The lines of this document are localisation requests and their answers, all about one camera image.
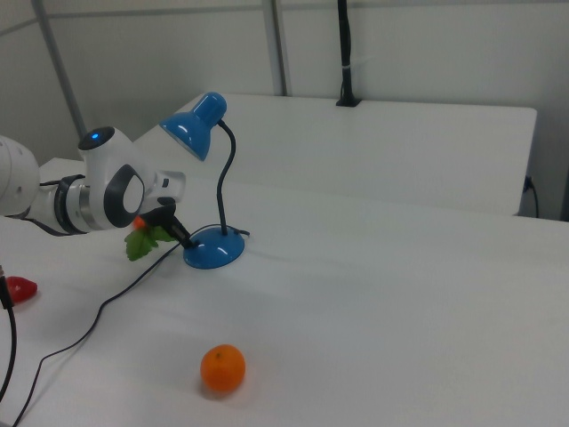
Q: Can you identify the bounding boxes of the red toy strawberry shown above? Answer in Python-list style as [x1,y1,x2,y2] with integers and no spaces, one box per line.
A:
[4,275,41,305]

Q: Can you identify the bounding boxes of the blue desk lamp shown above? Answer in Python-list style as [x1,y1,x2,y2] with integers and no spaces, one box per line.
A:
[158,92,246,270]

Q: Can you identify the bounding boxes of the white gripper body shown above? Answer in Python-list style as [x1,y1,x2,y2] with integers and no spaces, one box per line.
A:
[143,170,187,218]

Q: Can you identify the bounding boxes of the thick black cable with plug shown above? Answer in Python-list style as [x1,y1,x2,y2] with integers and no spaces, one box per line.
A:
[0,263,20,404]

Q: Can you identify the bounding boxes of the black cable at table side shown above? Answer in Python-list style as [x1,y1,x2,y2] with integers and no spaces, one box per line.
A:
[524,174,541,220]

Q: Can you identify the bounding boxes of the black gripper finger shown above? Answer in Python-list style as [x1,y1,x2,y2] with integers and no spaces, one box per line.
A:
[140,210,186,246]
[153,205,197,249]

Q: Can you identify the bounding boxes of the white adjacent table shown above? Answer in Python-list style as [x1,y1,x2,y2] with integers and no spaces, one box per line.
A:
[132,93,538,217]

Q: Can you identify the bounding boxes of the thin black lamp cable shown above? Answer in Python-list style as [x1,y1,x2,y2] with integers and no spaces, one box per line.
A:
[11,227,252,427]

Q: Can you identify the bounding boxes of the orange toy carrot with leaves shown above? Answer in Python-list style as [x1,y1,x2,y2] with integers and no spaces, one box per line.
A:
[124,215,179,264]

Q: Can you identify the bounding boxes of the orange mandarin fruit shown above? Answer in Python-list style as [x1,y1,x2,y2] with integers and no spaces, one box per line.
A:
[199,343,247,393]

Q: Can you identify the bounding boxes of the grey metal frame post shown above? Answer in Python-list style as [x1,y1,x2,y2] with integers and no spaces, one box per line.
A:
[32,0,89,136]
[270,0,289,97]

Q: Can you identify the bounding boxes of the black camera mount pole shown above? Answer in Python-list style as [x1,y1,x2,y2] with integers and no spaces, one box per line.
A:
[335,0,363,109]

